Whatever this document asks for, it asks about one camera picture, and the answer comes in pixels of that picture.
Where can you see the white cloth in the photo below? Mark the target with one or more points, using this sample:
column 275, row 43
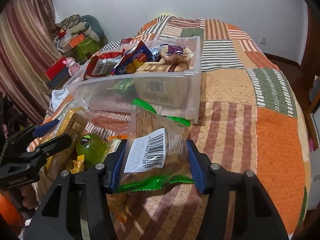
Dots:
column 60, row 96

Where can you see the red gift box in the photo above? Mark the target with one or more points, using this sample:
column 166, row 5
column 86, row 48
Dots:
column 56, row 68

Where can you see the clear green-edged snack packet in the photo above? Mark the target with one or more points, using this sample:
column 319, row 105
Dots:
column 160, row 130

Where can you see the grey plush toy pile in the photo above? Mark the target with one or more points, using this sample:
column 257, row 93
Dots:
column 85, row 26

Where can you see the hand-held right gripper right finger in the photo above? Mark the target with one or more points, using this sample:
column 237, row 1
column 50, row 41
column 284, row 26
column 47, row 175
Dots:
column 197, row 166

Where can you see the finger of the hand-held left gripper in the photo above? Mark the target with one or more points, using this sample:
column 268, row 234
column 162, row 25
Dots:
column 55, row 143
column 46, row 128

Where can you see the small green candy packet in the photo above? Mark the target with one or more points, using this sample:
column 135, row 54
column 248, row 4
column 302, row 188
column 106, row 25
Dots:
column 122, row 86

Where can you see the clear plastic storage bin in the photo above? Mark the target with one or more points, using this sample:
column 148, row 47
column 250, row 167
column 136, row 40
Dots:
column 105, row 97

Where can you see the tan cracker packet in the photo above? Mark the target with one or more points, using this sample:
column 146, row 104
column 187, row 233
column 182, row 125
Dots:
column 160, row 87

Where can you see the orange cardboard box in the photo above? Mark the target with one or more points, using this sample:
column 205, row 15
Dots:
column 73, row 42

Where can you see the green cardboard box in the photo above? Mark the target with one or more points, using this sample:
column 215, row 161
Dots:
column 91, row 48

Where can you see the orange patchwork quilt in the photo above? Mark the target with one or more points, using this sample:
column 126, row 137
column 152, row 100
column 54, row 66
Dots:
column 250, row 130

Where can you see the purple pastry packet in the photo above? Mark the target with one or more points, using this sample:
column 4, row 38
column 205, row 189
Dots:
column 175, row 55

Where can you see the wall socket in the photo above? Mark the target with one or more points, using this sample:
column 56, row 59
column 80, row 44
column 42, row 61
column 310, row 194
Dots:
column 263, row 40

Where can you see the wooden wardrobe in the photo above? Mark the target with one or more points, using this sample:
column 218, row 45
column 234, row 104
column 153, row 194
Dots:
column 311, row 42

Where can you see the striped brown curtain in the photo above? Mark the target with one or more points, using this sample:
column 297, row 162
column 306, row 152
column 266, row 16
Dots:
column 22, row 55

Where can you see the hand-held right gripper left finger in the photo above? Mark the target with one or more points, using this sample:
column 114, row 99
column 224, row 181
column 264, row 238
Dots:
column 117, row 166

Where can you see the blue chip bag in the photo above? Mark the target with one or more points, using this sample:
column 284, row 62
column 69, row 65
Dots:
column 133, row 57

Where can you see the clear bread packet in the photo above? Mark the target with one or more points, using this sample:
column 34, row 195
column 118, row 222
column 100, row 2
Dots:
column 113, row 143

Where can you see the yellow crinkled snack wrapper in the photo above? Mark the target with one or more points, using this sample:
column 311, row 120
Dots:
column 75, row 166

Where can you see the red snack bag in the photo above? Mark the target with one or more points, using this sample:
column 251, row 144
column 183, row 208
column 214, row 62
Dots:
column 102, row 63

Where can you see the pink plush toy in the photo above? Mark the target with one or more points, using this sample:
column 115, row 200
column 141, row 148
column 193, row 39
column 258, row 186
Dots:
column 73, row 66

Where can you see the person's left hand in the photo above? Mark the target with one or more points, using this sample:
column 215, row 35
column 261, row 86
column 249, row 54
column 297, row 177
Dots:
column 28, row 197

